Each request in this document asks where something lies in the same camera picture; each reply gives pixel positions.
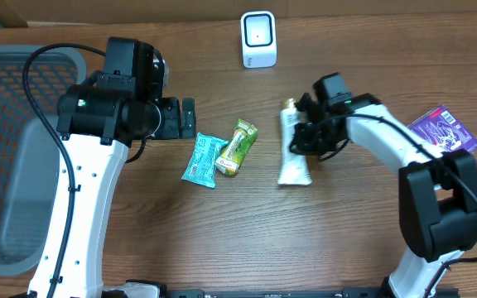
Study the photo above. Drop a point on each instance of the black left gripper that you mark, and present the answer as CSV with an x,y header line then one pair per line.
x,y
176,128

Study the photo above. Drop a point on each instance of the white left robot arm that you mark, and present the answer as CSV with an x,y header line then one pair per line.
x,y
98,121

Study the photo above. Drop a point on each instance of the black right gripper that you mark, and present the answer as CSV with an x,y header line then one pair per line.
x,y
303,140

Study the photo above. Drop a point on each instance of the purple Carefree packet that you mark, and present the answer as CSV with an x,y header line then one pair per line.
x,y
441,128

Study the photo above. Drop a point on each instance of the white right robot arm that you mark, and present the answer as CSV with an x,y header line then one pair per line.
x,y
437,190

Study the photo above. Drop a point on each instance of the white barcode scanner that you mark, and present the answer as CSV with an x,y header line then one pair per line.
x,y
258,39

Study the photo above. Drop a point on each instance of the green juice carton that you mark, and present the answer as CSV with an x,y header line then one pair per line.
x,y
231,158

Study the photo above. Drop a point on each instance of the white tube gold cap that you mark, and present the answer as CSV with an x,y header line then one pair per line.
x,y
294,169

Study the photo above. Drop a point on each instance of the grey plastic basket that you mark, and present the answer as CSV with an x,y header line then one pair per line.
x,y
29,164

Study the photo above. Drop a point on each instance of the teal tissue packet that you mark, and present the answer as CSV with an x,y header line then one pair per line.
x,y
201,167

